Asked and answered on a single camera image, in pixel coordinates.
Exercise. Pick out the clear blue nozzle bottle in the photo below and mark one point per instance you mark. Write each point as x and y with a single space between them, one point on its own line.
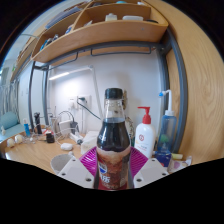
166 130

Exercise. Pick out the small black jar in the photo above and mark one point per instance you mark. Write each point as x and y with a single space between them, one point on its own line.
50 137

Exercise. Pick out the small blue box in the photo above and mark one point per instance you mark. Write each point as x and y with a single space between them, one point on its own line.
163 158

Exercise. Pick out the white red-pump lotion bottle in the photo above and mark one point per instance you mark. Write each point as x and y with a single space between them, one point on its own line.
145 136

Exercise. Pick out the white tape roll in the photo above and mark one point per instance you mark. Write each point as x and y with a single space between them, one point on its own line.
19 138
11 142

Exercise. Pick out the teal cushion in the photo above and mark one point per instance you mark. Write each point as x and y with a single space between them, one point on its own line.
8 123

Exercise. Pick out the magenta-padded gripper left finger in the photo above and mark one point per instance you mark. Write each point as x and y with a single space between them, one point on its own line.
88 158

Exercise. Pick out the blue tube bottle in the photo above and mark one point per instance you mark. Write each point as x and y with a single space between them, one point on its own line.
26 128

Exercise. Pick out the white power strip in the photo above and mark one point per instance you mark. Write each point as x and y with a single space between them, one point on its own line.
65 126

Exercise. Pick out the small white oval case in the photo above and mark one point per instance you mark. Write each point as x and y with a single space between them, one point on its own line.
66 146

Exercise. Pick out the grey metal frame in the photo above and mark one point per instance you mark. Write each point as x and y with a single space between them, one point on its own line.
181 100

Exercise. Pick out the black electric shaver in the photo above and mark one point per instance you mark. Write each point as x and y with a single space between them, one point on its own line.
37 121

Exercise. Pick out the pink white packet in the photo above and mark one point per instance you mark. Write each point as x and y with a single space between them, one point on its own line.
180 164

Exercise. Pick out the wooden shelf unit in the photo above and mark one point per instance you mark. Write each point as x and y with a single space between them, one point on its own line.
106 33

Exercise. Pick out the white desk lamp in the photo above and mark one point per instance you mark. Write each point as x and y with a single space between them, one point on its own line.
60 75

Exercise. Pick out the brown tree figurine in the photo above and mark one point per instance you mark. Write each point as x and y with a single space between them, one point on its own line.
125 100

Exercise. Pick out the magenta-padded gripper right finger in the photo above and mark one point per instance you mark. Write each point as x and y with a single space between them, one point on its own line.
137 160

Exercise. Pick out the dark cola bottle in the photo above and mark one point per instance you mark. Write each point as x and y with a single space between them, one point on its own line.
113 140

